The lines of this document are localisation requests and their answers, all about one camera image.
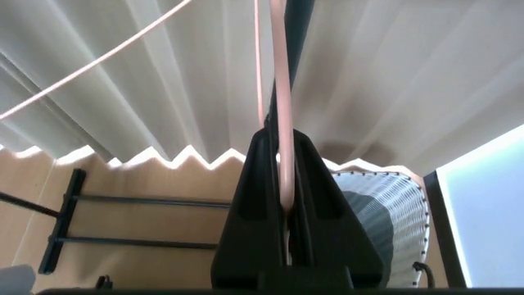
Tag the window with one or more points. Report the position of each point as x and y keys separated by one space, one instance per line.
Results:
x=487 y=213

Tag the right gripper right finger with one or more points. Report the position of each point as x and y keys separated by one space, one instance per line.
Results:
x=335 y=246

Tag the black clothes rack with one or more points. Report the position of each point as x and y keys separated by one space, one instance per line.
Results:
x=65 y=213

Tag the beige curtain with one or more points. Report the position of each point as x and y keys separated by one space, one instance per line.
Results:
x=123 y=102

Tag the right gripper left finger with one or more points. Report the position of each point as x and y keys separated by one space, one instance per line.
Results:
x=262 y=246

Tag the pink clothes hanger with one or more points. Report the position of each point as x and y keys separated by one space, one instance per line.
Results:
x=283 y=123

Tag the white laundry basket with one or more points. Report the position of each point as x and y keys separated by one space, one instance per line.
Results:
x=405 y=213

